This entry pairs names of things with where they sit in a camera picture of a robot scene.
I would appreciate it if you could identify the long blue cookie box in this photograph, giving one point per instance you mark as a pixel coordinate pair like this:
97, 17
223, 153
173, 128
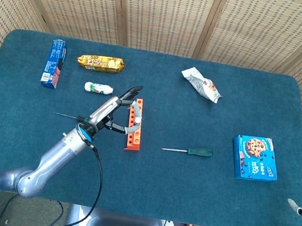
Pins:
53, 64

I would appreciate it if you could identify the large green-black screwdriver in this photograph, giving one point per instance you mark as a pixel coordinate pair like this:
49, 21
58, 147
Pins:
199, 152

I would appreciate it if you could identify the small white bottle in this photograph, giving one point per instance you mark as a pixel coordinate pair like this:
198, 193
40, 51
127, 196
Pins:
98, 88

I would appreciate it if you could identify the woven wicker folding screen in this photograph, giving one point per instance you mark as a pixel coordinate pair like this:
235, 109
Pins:
168, 11

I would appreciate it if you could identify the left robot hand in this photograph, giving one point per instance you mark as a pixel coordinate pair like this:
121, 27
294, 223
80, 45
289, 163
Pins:
105, 111

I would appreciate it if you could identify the orange tool holder rack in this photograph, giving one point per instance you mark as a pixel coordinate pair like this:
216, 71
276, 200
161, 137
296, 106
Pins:
134, 142

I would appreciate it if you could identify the gold biscuit packet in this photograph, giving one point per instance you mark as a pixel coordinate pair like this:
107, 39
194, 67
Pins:
101, 63

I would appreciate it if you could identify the blue chocolate chip cookie box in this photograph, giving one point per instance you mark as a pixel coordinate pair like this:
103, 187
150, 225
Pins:
254, 159

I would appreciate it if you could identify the crumpled white snack bag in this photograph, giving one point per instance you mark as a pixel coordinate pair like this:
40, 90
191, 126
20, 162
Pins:
202, 84

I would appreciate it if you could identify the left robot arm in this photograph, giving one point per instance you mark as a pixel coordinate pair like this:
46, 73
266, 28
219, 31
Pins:
54, 154

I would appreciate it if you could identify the blue felt table cover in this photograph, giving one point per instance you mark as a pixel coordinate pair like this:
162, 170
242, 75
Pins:
173, 186

